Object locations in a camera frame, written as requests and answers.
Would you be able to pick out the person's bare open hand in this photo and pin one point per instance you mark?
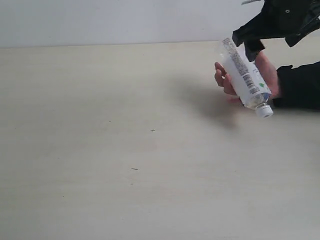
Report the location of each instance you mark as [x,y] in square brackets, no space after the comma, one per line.
[266,69]

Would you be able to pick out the clear bottle white label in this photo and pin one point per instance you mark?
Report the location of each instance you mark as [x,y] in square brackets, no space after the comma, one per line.
[246,79]

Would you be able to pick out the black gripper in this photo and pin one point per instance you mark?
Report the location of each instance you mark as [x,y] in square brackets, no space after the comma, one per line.
[289,19]

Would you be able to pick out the black sleeved forearm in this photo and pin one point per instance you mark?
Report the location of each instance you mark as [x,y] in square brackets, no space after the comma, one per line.
[299,87]

